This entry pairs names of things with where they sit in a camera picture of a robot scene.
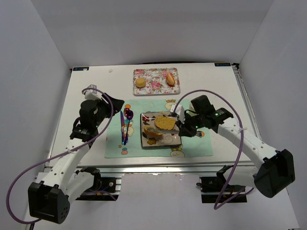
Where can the purple spoon back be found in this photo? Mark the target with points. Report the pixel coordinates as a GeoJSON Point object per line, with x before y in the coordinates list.
{"type": "Point", "coordinates": [126, 113]}

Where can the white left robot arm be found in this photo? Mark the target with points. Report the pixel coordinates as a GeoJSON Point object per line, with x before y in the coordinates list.
{"type": "Point", "coordinates": [51, 198]}

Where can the yellow bread slice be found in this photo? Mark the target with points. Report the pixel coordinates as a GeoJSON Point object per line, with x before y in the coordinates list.
{"type": "Point", "coordinates": [164, 123]}

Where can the round yellow bun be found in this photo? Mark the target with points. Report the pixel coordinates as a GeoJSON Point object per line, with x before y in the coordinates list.
{"type": "Point", "coordinates": [140, 82]}

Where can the floral rectangular tray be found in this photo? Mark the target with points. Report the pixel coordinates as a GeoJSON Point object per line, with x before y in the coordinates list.
{"type": "Point", "coordinates": [156, 81]}

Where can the black table label left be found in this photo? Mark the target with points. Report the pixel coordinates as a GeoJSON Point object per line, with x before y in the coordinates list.
{"type": "Point", "coordinates": [80, 69]}

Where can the purple spoon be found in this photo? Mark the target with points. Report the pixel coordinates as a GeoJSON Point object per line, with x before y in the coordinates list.
{"type": "Point", "coordinates": [126, 113]}
{"type": "Point", "coordinates": [130, 116]}

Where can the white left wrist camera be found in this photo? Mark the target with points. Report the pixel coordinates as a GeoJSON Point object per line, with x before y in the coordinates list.
{"type": "Point", "coordinates": [91, 94]}

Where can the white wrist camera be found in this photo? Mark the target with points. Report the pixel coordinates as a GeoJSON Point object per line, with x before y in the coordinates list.
{"type": "Point", "coordinates": [91, 94]}
{"type": "Point", "coordinates": [177, 111]}

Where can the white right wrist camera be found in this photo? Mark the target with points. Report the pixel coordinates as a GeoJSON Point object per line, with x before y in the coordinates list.
{"type": "Point", "coordinates": [177, 111]}

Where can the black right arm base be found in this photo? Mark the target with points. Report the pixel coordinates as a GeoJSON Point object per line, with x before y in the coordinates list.
{"type": "Point", "coordinates": [210, 187]}

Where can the mint green cartoon placemat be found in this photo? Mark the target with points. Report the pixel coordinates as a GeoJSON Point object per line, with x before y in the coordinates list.
{"type": "Point", "coordinates": [190, 147]}

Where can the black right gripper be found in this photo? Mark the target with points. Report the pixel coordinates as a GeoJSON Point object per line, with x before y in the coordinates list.
{"type": "Point", "coordinates": [186, 129]}

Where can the light green mug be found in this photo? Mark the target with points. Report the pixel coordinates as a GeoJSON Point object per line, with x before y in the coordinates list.
{"type": "Point", "coordinates": [191, 108]}

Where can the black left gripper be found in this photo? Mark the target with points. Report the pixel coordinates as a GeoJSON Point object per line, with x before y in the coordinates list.
{"type": "Point", "coordinates": [111, 105]}

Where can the aluminium table frame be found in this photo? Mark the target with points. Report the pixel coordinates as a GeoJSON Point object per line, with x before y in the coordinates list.
{"type": "Point", "coordinates": [222, 85]}

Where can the purple spoon front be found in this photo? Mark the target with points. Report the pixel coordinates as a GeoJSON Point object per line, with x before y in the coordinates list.
{"type": "Point", "coordinates": [130, 116]}

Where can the black table label right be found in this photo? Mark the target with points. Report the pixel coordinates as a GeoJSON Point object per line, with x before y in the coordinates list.
{"type": "Point", "coordinates": [222, 64]}

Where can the sesame hot dog bun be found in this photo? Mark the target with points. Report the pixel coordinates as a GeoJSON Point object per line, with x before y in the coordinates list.
{"type": "Point", "coordinates": [170, 79]}

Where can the square floral ceramic plate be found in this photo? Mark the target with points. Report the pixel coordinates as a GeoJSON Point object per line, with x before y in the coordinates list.
{"type": "Point", "coordinates": [167, 140]}

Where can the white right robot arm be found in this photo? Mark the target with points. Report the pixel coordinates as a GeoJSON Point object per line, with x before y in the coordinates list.
{"type": "Point", "coordinates": [274, 169]}

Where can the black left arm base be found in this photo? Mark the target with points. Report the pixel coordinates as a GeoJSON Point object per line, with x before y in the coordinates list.
{"type": "Point", "coordinates": [89, 184]}

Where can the orange-brown bread slice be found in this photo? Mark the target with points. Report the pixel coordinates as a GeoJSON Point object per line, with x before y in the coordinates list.
{"type": "Point", "coordinates": [151, 131]}

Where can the black table label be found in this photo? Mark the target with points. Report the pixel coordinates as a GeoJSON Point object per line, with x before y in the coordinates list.
{"type": "Point", "coordinates": [80, 69]}
{"type": "Point", "coordinates": [222, 64]}

